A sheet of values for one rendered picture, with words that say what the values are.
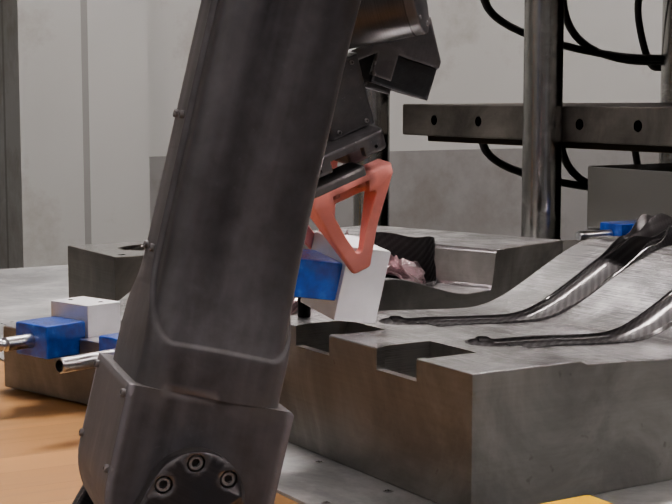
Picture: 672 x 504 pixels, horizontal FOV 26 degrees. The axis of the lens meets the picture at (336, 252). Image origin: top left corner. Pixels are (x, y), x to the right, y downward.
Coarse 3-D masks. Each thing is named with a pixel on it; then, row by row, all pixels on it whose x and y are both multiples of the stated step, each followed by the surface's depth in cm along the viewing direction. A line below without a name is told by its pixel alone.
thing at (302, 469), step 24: (0, 288) 193; (24, 288) 193; (48, 288) 193; (0, 312) 172; (24, 312) 172; (48, 312) 172; (0, 336) 155; (288, 456) 104; (312, 456) 104; (288, 480) 98; (312, 480) 98; (336, 480) 98; (360, 480) 98
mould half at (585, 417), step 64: (576, 256) 123; (320, 320) 109; (576, 320) 112; (320, 384) 104; (384, 384) 97; (448, 384) 90; (512, 384) 90; (576, 384) 93; (640, 384) 96; (320, 448) 104; (384, 448) 97; (448, 448) 91; (512, 448) 90; (576, 448) 93; (640, 448) 96
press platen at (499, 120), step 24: (408, 120) 235; (432, 120) 230; (456, 120) 224; (480, 120) 221; (504, 120) 214; (576, 120) 201; (600, 120) 196; (624, 120) 192; (648, 120) 189; (624, 144) 193; (648, 144) 189
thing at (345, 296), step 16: (320, 240) 105; (352, 240) 105; (304, 256) 102; (320, 256) 103; (336, 256) 103; (384, 256) 104; (304, 272) 101; (320, 272) 102; (336, 272) 102; (368, 272) 103; (384, 272) 104; (304, 288) 101; (320, 288) 102; (336, 288) 103; (352, 288) 103; (368, 288) 104; (320, 304) 104; (336, 304) 103; (352, 304) 103; (368, 304) 104; (336, 320) 103; (352, 320) 103; (368, 320) 104
